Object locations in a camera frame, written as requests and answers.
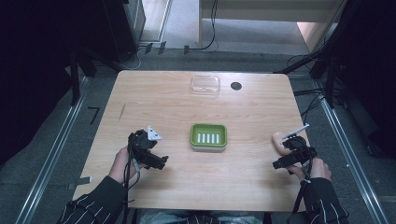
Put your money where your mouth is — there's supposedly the white floor cable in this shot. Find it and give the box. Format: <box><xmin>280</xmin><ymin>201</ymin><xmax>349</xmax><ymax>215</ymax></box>
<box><xmin>120</xmin><ymin>46</ymin><xmax>148</xmax><ymax>71</ymax></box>

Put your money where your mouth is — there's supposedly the person's left hand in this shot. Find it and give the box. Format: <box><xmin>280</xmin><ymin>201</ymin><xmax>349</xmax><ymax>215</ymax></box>
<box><xmin>107</xmin><ymin>146</ymin><xmax>145</xmax><ymax>185</ymax></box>

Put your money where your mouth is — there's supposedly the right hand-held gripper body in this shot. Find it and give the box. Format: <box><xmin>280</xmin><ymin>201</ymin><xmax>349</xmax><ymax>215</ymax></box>
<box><xmin>281</xmin><ymin>122</ymin><xmax>318</xmax><ymax>163</ymax></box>

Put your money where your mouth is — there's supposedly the peach soap bar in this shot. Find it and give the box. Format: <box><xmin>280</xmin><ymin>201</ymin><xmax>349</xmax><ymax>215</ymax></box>
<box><xmin>272</xmin><ymin>131</ymin><xmax>292</xmax><ymax>156</ymax></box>

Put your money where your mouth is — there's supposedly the bundle of black floor cables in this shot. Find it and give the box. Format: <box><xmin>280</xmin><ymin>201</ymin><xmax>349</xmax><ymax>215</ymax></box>
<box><xmin>286</xmin><ymin>54</ymin><xmax>326</xmax><ymax>126</ymax></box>

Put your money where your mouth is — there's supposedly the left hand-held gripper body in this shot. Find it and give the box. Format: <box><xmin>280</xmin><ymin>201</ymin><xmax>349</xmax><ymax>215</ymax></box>
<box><xmin>127</xmin><ymin>125</ymin><xmax>163</xmax><ymax>165</ymax></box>

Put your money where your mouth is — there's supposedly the black metal stand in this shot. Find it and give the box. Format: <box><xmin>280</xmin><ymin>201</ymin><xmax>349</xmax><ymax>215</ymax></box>
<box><xmin>273</xmin><ymin>43</ymin><xmax>345</xmax><ymax>108</ymax></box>
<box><xmin>68</xmin><ymin>50</ymin><xmax>98</xmax><ymax>107</ymax></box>

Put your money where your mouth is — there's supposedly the green soap dish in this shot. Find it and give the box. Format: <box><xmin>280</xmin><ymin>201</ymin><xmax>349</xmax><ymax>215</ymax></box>
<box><xmin>189</xmin><ymin>122</ymin><xmax>228</xmax><ymax>153</ymax></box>

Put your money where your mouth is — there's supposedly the person's right hand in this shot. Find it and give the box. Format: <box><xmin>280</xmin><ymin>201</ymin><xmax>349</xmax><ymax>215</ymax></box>
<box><xmin>287</xmin><ymin>158</ymin><xmax>332</xmax><ymax>183</ymax></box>

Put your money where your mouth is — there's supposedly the clear plastic lid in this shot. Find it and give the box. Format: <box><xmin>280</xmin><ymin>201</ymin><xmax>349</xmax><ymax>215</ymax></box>
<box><xmin>191</xmin><ymin>75</ymin><xmax>221</xmax><ymax>96</ymax></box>

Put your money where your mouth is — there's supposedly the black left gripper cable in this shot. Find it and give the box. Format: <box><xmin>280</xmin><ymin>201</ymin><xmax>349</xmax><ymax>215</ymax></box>
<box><xmin>121</xmin><ymin>133</ymin><xmax>141</xmax><ymax>224</ymax></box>

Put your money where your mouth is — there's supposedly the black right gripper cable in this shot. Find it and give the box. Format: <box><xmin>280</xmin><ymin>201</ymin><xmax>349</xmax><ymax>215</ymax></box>
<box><xmin>291</xmin><ymin>157</ymin><xmax>313</xmax><ymax>215</ymax></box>

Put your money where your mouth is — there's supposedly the metal floor rail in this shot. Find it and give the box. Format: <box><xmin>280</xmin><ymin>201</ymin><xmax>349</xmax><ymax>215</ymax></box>
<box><xmin>14</xmin><ymin>77</ymin><xmax>89</xmax><ymax>224</ymax></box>
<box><xmin>317</xmin><ymin>81</ymin><xmax>390</xmax><ymax>224</ymax></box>

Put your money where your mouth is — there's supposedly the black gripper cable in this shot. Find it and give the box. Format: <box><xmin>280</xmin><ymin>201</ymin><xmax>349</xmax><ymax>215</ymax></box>
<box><xmin>291</xmin><ymin>157</ymin><xmax>313</xmax><ymax>215</ymax></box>
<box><xmin>121</xmin><ymin>133</ymin><xmax>141</xmax><ymax>224</ymax></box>

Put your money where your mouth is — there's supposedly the white wooden furniture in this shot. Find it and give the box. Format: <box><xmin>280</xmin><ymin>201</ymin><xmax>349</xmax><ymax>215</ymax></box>
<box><xmin>198</xmin><ymin>0</ymin><xmax>347</xmax><ymax>53</ymax></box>

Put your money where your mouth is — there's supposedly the black hanging cable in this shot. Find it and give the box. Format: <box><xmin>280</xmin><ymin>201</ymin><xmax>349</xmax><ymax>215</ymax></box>
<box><xmin>186</xmin><ymin>0</ymin><xmax>219</xmax><ymax>52</ymax></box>

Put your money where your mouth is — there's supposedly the black cabinet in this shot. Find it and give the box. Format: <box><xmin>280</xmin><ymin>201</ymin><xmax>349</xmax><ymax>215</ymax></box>
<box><xmin>102</xmin><ymin>0</ymin><xmax>147</xmax><ymax>63</ymax></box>

